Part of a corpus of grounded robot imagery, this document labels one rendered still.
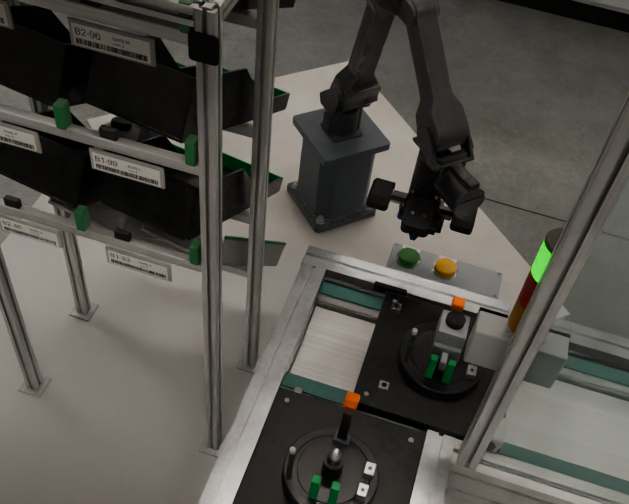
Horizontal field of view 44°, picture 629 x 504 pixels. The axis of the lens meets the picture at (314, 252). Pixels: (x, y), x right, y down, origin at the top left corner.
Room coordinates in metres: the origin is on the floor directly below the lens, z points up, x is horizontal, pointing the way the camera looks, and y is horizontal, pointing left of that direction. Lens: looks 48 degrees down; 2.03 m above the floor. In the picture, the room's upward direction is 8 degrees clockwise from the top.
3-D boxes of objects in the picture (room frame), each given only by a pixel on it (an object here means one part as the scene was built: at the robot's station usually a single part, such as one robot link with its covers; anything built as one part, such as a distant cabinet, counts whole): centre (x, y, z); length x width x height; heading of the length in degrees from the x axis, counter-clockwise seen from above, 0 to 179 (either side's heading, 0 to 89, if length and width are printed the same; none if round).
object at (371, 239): (1.18, 0.02, 0.84); 0.90 x 0.70 x 0.03; 32
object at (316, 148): (1.21, -0.02, 0.96); 0.15 x 0.15 x 0.20; 32
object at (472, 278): (0.97, -0.24, 0.93); 0.21 x 0.07 x 0.06; 78
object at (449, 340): (0.74, -0.23, 1.06); 0.08 x 0.04 x 0.07; 169
